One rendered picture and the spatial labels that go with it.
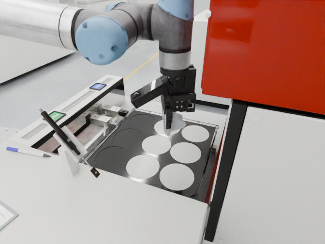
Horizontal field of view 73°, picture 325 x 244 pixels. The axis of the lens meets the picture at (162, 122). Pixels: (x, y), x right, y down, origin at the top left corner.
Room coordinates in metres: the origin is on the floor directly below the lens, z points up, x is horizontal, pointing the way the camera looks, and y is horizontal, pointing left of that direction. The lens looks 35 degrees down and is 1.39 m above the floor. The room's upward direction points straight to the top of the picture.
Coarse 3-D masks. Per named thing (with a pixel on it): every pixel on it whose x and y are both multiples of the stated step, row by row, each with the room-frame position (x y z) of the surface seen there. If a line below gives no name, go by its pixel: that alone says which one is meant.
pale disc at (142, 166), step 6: (138, 156) 0.51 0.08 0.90; (144, 156) 0.51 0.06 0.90; (150, 156) 0.51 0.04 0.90; (132, 162) 0.48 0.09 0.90; (138, 162) 0.48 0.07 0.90; (144, 162) 0.48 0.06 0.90; (150, 162) 0.48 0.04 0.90; (156, 162) 0.48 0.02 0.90; (126, 168) 0.46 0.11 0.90; (132, 168) 0.46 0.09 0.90; (138, 168) 0.46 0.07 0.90; (144, 168) 0.46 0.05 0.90; (150, 168) 0.46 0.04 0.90; (156, 168) 0.46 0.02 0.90; (132, 174) 0.43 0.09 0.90; (138, 174) 0.43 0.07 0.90; (144, 174) 0.43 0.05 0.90; (150, 174) 0.43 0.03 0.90
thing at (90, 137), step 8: (112, 120) 0.74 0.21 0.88; (120, 120) 0.78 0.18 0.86; (88, 128) 0.69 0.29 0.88; (96, 128) 0.69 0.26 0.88; (112, 128) 0.72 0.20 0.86; (80, 136) 0.64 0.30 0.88; (88, 136) 0.64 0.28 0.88; (96, 136) 0.64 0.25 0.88; (88, 144) 0.59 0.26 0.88; (96, 144) 0.62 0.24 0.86; (88, 152) 0.57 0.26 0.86; (80, 160) 0.53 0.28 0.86
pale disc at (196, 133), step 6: (192, 126) 0.67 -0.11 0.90; (198, 126) 0.67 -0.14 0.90; (186, 132) 0.64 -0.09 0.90; (192, 132) 0.64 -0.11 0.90; (198, 132) 0.64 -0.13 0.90; (204, 132) 0.64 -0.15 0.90; (186, 138) 0.60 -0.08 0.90; (192, 138) 0.60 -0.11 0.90; (198, 138) 0.60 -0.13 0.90; (204, 138) 0.60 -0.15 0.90
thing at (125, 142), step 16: (144, 112) 0.77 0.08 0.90; (128, 128) 0.66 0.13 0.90; (144, 128) 0.66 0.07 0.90; (208, 128) 0.66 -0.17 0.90; (112, 144) 0.57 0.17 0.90; (128, 144) 0.57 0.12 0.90; (208, 144) 0.57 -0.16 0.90; (96, 160) 0.49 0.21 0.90; (112, 160) 0.49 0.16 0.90; (128, 160) 0.49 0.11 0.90; (160, 160) 0.49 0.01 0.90; (176, 160) 0.49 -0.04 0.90; (128, 176) 0.43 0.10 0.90; (176, 192) 0.37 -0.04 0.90; (192, 192) 0.37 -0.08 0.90
